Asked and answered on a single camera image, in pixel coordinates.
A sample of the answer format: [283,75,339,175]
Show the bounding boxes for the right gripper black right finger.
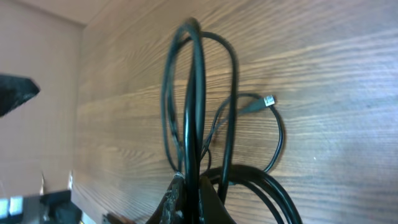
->
[199,176,236,224]

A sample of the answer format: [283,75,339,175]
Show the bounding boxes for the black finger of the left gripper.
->
[1,73,40,117]

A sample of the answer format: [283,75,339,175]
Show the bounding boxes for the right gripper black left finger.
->
[146,172,187,224]

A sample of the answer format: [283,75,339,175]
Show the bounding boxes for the thick black usb cable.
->
[160,17,302,224]

